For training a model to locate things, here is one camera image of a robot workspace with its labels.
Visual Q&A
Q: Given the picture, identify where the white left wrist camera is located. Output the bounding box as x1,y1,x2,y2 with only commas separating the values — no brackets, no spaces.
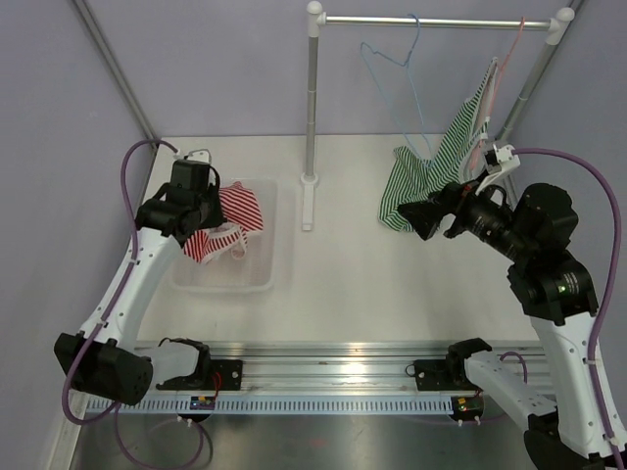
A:
185,149,212,165

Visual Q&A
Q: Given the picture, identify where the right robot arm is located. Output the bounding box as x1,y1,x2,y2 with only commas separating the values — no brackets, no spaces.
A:
398,181,626,469

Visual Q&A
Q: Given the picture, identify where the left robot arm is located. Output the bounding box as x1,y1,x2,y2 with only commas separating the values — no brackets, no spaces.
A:
54,160,224,405

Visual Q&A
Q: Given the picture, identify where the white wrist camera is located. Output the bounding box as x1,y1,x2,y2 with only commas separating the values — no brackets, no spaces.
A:
185,149,212,165
475,144,520,195

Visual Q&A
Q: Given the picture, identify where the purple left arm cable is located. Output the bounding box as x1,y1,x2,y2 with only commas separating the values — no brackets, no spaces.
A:
61,139,210,469

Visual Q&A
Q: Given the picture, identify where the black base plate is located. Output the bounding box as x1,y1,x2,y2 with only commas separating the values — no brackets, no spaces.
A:
156,359,243,392
405,359,480,393

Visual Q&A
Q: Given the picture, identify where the pink wire hanger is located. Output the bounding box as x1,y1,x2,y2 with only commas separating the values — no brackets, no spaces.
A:
467,17,526,170

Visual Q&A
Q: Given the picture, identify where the red striped tank top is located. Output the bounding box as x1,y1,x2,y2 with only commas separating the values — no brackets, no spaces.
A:
183,181,265,264

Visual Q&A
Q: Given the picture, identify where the aluminium mounting rail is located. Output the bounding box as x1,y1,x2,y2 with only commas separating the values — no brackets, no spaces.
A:
67,317,600,397

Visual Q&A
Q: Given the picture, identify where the metal clothes rack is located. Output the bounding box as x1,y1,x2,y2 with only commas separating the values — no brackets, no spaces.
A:
301,1,585,232

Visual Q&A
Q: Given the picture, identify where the white slotted cable duct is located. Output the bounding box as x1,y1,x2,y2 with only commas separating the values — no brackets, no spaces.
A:
85,395,457,415

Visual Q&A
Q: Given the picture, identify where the green striped tank top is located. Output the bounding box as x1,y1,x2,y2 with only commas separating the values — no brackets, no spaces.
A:
377,58,500,232

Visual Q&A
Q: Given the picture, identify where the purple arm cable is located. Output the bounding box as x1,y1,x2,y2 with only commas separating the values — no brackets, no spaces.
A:
61,139,210,469
511,147,627,469

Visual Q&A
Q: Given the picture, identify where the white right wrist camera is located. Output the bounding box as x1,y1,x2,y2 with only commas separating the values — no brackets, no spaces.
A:
475,144,520,195

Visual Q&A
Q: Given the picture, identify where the clear plastic basket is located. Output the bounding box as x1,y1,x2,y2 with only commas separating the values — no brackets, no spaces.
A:
169,178,278,295

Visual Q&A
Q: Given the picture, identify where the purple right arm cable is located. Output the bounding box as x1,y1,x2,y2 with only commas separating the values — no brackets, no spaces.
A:
511,147,627,469

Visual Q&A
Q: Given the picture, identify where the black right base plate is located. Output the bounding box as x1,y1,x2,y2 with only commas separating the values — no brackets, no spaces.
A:
405,359,480,393

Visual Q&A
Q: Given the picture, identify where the blue wire hanger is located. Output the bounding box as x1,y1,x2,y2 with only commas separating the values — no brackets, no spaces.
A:
359,14,434,160

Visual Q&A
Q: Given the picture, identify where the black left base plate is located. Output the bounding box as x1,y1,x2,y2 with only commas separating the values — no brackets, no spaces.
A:
156,359,243,392

